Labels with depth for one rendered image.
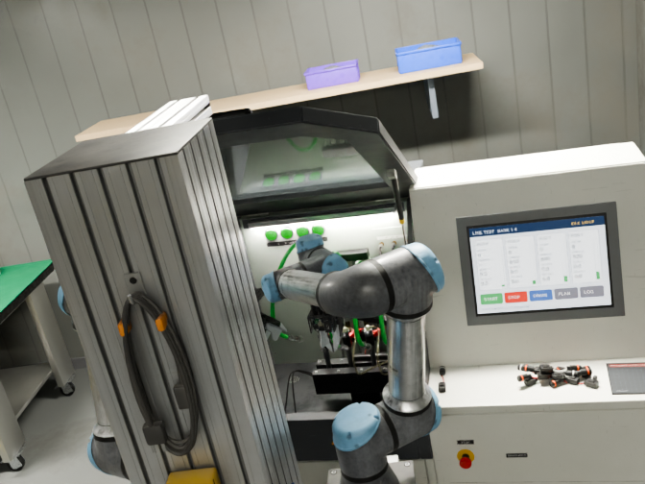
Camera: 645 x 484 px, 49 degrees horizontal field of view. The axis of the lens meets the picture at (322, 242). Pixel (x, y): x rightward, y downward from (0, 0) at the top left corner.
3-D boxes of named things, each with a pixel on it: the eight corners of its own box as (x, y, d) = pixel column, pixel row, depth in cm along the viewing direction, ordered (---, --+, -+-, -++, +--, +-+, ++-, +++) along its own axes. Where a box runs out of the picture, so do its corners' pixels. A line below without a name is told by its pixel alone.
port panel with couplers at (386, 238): (385, 310, 259) (370, 232, 248) (386, 305, 262) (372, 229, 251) (420, 307, 255) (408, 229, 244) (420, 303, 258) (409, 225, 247)
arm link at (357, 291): (347, 336, 138) (267, 309, 183) (395, 316, 142) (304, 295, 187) (331, 280, 136) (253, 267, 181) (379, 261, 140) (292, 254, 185)
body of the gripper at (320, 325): (310, 335, 198) (301, 297, 193) (316, 321, 205) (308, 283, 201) (336, 334, 196) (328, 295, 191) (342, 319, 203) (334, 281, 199)
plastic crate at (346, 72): (361, 75, 382) (358, 58, 379) (360, 81, 364) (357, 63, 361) (309, 84, 386) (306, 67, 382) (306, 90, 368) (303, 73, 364)
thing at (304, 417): (234, 462, 235) (223, 423, 229) (238, 453, 239) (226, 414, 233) (419, 459, 219) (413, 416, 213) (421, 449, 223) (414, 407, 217)
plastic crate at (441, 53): (459, 57, 377) (456, 36, 373) (464, 62, 356) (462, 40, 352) (396, 68, 381) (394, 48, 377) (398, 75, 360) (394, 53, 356)
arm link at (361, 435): (329, 459, 172) (320, 413, 168) (376, 436, 177) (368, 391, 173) (353, 486, 162) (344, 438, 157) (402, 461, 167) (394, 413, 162)
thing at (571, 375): (517, 392, 209) (516, 376, 208) (516, 373, 219) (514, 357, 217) (600, 389, 204) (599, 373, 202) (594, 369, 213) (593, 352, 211)
